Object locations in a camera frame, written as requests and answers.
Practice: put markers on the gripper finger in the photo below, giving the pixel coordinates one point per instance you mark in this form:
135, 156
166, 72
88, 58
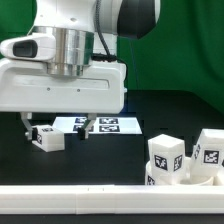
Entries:
83, 131
26, 117

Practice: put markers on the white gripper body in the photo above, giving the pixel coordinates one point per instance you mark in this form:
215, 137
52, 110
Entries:
28, 85

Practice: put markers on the white round stool seat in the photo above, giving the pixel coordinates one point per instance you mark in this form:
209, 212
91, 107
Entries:
187, 179

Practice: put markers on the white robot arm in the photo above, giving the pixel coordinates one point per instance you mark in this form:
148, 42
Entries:
68, 63

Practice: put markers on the paper sheet with markers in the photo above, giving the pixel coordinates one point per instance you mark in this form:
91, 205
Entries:
102, 125

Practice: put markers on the white front barrier rail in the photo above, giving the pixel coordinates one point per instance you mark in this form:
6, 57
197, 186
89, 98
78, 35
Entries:
91, 199

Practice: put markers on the white barrier rail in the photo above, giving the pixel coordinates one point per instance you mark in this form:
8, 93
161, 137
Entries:
91, 199
219, 176

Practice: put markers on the white right barrier rail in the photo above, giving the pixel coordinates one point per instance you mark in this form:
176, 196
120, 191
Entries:
219, 176

